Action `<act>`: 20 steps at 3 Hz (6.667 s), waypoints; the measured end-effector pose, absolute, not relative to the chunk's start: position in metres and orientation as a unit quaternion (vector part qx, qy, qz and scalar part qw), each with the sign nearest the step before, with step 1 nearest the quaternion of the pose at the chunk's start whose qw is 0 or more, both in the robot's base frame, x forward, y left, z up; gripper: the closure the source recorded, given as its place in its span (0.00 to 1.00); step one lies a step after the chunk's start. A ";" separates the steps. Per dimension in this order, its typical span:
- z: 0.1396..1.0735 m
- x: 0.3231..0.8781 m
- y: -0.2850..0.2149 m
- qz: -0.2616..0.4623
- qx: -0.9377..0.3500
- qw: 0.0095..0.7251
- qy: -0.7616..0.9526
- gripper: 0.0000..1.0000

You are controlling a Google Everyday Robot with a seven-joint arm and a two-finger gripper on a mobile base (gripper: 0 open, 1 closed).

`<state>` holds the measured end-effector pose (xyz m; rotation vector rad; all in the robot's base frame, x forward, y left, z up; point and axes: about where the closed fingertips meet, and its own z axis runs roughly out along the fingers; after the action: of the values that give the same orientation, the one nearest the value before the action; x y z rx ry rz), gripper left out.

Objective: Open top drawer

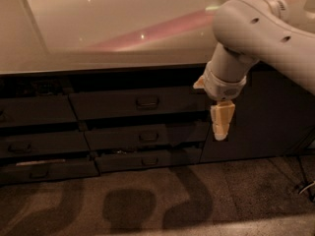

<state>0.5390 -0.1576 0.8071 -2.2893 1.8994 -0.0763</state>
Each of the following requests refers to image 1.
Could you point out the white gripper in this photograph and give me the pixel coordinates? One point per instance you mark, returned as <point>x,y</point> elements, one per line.
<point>221,87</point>

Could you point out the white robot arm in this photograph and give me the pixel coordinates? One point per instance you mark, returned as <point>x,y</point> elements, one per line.
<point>250,31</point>

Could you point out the dark cabinet door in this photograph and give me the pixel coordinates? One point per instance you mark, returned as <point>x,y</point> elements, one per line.
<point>273,116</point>

